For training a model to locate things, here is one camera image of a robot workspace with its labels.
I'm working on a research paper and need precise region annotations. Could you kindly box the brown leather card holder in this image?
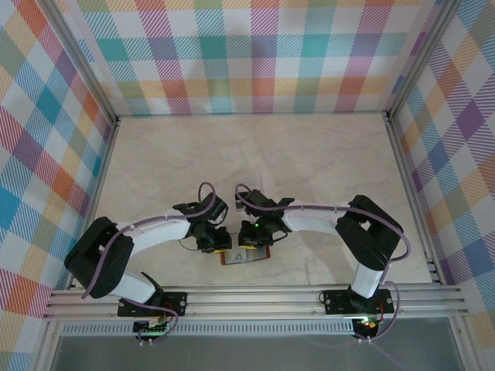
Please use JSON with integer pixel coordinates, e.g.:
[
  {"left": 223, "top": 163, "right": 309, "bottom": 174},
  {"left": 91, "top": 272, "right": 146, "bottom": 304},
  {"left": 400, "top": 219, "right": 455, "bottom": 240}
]
[{"left": 220, "top": 247, "right": 271, "bottom": 267}]

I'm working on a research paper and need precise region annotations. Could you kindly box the white credit card blue print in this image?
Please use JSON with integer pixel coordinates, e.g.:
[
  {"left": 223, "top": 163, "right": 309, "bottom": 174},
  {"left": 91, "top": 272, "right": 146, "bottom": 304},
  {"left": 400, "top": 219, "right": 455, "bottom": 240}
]
[{"left": 227, "top": 249, "right": 253, "bottom": 266}]

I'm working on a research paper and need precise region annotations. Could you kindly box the aluminium mounting rail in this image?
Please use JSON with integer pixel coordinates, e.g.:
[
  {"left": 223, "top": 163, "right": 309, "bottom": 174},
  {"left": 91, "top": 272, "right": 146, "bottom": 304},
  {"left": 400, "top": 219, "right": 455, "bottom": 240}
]
[{"left": 41, "top": 283, "right": 468, "bottom": 322}]

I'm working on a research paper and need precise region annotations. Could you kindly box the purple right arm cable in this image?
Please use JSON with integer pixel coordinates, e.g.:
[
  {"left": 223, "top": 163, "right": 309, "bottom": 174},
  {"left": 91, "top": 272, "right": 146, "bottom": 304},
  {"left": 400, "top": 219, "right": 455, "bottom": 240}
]
[{"left": 234, "top": 182, "right": 412, "bottom": 345}]

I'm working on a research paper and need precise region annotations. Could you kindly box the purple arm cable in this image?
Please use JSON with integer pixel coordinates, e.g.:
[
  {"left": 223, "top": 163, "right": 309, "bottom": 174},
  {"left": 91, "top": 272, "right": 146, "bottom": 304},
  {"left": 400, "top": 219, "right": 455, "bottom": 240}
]
[
  {"left": 234, "top": 182, "right": 412, "bottom": 345},
  {"left": 80, "top": 181, "right": 218, "bottom": 346}
]

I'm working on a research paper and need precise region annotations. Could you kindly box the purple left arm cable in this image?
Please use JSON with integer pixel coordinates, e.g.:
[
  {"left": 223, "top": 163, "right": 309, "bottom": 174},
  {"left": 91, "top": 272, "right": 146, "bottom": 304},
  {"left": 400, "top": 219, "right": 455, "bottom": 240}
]
[{"left": 80, "top": 181, "right": 218, "bottom": 346}]

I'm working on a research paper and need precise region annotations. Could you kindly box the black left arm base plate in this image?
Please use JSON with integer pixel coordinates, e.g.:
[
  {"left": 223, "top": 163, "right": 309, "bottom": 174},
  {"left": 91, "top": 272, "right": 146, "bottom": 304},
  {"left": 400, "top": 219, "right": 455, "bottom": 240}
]
[{"left": 117, "top": 291, "right": 189, "bottom": 318}]

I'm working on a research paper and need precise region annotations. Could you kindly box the slotted grey cable duct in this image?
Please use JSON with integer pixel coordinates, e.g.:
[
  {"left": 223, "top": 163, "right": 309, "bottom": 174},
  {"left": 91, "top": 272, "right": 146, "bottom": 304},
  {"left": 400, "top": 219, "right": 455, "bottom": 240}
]
[{"left": 60, "top": 322, "right": 357, "bottom": 338}]

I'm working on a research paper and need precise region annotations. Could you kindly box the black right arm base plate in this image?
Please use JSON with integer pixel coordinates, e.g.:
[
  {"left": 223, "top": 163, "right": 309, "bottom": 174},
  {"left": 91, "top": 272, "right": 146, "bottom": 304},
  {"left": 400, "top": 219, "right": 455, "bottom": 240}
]
[{"left": 322, "top": 288, "right": 395, "bottom": 316}]

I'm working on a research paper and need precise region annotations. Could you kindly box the aluminium table side rail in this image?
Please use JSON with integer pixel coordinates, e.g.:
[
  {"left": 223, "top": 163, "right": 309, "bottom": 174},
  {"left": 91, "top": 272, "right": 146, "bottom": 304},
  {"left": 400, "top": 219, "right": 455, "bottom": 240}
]
[
  {"left": 384, "top": 111, "right": 446, "bottom": 285},
  {"left": 65, "top": 115, "right": 121, "bottom": 291}
]

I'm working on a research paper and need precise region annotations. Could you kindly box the aluminium frame post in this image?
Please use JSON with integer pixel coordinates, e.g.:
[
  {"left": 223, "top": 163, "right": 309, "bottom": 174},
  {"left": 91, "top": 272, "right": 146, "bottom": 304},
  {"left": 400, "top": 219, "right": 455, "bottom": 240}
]
[
  {"left": 40, "top": 0, "right": 121, "bottom": 127},
  {"left": 384, "top": 0, "right": 461, "bottom": 124}
]

